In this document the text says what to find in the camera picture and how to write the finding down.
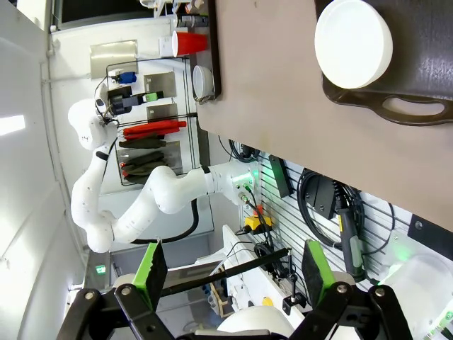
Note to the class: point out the red plastic cup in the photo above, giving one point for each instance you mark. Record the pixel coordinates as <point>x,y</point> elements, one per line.
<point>191,43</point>

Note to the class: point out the dark olive cloth roll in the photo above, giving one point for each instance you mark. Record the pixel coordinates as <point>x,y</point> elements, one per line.
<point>138,175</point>
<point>145,160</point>
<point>141,143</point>

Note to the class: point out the black mounted box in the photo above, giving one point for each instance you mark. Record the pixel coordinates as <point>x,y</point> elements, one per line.
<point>320,196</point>

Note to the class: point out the yellow emergency stop button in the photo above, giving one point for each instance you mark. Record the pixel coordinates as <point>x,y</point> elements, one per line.
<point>258,223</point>

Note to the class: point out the white workbench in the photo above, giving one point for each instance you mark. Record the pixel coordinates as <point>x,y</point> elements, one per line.
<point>247,280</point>

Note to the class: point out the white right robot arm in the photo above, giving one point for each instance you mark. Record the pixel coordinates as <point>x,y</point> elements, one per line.
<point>255,320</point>

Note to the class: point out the black metal bracket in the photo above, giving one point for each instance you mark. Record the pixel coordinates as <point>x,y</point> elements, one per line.
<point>435,235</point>

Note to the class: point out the white wall socket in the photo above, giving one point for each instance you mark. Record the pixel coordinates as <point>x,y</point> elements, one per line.
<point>165,46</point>

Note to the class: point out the white slatted panel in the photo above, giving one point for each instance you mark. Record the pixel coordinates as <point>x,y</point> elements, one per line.
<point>283,219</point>

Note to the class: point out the blue white wrist camera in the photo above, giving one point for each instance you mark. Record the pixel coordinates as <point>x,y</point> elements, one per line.
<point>125,76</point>

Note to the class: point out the red cloth roll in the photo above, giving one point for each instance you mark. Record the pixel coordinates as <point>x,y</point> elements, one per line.
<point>152,129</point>

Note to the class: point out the grey flat panel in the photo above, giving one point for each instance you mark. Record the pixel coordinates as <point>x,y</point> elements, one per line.
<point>191,271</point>

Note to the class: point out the small silver wall plate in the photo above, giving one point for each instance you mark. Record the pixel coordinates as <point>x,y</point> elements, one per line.
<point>161,111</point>
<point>164,82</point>

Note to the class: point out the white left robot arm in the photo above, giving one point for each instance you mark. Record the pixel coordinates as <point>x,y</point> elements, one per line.
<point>159,191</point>

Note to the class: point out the black pole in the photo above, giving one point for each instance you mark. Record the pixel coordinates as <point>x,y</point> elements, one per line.
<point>226,273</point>

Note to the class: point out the green exit sign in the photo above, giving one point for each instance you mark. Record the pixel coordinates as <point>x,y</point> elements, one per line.
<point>100,269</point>

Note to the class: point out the large silver wall plate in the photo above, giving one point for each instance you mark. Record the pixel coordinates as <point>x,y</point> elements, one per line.
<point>113,58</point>

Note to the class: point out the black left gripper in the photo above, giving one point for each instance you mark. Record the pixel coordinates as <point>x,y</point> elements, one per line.
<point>120,101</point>

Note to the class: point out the white bowl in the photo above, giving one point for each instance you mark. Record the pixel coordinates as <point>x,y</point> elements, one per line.
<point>202,81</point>
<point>354,42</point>

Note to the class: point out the small black clamp stand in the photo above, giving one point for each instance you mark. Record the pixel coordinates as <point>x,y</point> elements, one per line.
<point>293,301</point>

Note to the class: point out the wooden box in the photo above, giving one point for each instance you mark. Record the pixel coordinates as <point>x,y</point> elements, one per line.
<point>223,301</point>

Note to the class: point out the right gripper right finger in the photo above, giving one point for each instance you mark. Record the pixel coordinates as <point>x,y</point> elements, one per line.
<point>339,311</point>

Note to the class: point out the brown plastic tray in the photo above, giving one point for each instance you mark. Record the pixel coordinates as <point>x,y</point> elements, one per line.
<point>421,53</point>
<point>214,53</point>

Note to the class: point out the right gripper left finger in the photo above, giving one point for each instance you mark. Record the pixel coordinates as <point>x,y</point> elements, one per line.
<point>141,311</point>

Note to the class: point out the grey black handheld device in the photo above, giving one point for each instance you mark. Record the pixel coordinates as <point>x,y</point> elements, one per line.
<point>352,248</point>

